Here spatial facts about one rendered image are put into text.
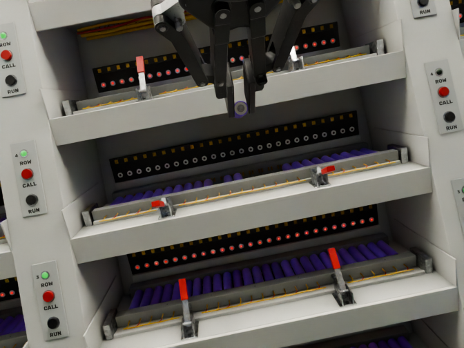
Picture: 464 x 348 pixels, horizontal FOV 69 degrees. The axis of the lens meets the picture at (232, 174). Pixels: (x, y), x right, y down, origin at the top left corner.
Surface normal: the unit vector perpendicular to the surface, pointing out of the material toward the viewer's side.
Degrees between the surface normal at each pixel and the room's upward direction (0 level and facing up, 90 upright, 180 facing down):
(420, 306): 105
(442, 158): 90
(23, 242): 90
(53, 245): 90
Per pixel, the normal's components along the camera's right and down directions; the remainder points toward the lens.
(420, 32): 0.01, -0.04
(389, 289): -0.19, -0.96
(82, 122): 0.06, 0.22
